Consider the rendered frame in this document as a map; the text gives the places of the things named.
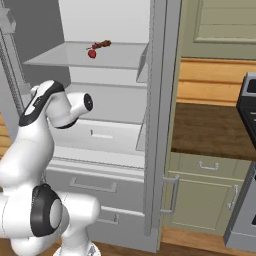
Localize grey fridge crisper drawer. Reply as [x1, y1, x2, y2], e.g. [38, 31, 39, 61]
[49, 117, 147, 157]

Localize olive wall cupboard door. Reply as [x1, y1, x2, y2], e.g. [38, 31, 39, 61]
[179, 0, 256, 61]

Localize short grey freezer drawer handle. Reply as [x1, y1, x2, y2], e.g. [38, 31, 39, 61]
[96, 213, 121, 226]

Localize olive base cupboard door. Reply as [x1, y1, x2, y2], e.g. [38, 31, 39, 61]
[163, 170, 247, 237]

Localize small grey freezer drawer front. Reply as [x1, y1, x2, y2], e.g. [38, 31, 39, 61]
[85, 205, 147, 249]

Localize large grey freezer drawer front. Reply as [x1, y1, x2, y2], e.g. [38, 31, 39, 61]
[44, 165, 147, 215]

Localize long grey freezer drawer handle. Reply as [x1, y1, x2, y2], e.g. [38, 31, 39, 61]
[68, 176, 119, 194]

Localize grey open fridge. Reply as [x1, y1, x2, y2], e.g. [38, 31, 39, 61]
[0, 0, 183, 254]

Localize steel oven with hob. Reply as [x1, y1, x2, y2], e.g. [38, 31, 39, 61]
[222, 71, 256, 253]

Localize grey fridge door with rails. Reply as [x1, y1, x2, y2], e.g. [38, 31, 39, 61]
[0, 0, 34, 143]

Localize olive drawer front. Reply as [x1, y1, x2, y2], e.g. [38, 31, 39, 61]
[178, 152, 252, 181]

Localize silver drawer handle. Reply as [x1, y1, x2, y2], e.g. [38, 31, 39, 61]
[198, 160, 220, 171]

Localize silver cupboard door handle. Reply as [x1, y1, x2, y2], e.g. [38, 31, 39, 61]
[227, 184, 240, 211]

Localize brown meat strip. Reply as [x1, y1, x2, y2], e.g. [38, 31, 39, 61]
[86, 39, 113, 51]

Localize grey crisper drawer handle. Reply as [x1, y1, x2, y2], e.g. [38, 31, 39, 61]
[90, 129, 115, 140]

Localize grey fridge door handle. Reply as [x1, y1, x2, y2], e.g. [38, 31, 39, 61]
[159, 174, 181, 215]

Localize glass fridge shelf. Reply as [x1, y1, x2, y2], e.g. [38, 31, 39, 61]
[22, 40, 150, 71]

